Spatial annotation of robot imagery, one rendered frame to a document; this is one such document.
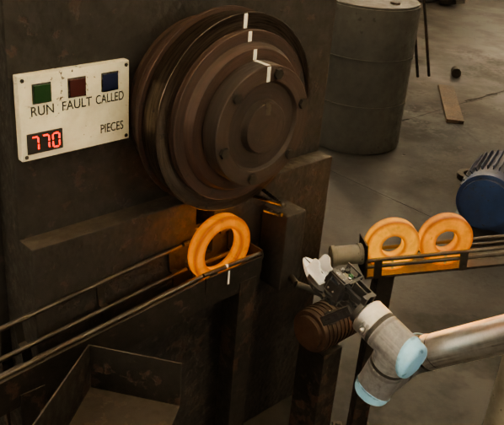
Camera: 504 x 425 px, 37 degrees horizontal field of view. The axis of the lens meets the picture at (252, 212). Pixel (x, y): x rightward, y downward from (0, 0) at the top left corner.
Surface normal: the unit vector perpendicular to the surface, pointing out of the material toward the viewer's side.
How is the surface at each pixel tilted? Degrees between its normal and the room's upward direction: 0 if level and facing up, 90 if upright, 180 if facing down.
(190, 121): 81
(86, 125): 90
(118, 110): 90
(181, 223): 90
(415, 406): 0
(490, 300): 0
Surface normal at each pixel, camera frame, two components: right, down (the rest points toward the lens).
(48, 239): 0.07, -0.89
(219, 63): 0.01, -0.38
